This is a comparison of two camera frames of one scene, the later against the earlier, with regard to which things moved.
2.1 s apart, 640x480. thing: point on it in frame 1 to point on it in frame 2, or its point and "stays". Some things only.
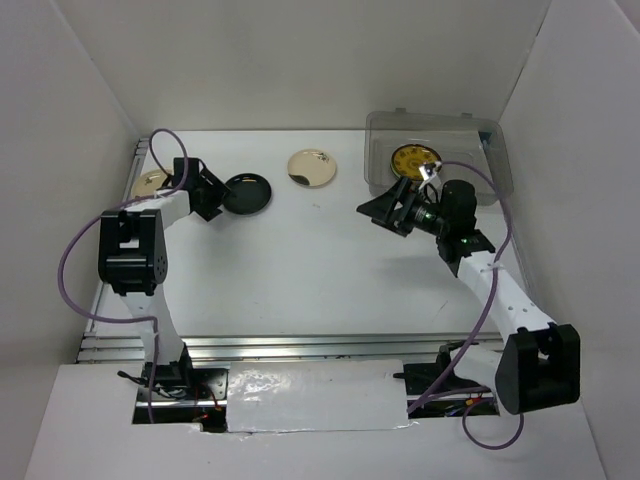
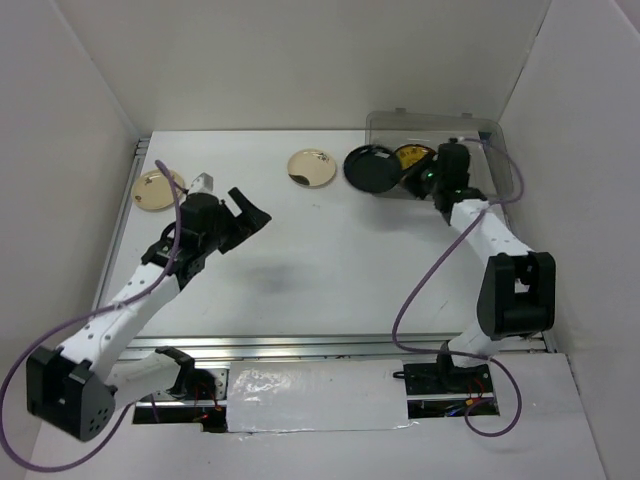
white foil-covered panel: x=311 y=396 stays
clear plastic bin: x=472 y=150 stays
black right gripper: x=384 y=212 to x=411 y=177
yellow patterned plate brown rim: x=406 y=160 stays
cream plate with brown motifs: x=149 y=182 stays
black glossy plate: x=250 y=194 to x=372 y=168
